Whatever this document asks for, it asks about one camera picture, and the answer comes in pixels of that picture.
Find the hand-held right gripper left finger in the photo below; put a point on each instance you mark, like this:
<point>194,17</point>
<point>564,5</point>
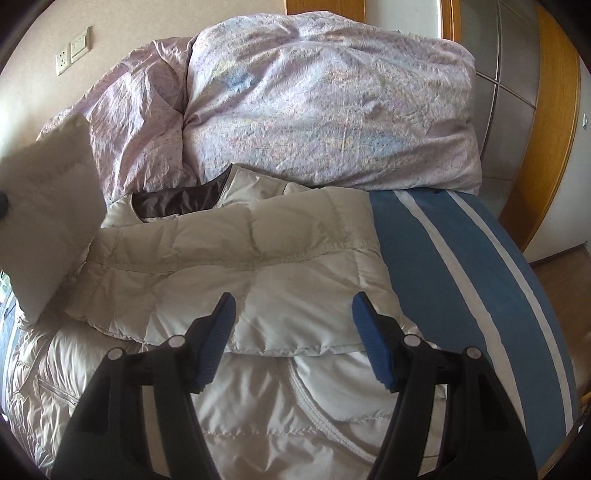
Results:
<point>216,344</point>

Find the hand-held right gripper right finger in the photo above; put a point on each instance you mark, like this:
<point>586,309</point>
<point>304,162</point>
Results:
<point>375,344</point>

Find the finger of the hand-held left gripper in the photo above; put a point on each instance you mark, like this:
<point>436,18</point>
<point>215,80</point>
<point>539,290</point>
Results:
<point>3,206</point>

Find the white down jacket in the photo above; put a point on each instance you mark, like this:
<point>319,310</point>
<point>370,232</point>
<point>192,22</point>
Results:
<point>277,258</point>

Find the blue white striped bed sheet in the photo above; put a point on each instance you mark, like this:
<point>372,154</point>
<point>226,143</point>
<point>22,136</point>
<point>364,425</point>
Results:
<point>461,277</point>

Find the pink floral duvet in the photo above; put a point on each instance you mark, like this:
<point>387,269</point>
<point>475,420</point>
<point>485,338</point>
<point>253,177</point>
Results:
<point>323,115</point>

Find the wooden wardrobe with grey panels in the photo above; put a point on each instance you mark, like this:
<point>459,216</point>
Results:
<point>517,69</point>

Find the wooden headboard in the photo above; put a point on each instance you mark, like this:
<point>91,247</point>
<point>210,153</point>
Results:
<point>323,9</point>

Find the white wall socket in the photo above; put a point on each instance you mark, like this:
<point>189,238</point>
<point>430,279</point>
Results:
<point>63,63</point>

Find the white wall switch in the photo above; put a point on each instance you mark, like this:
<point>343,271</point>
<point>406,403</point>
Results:
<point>79,46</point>

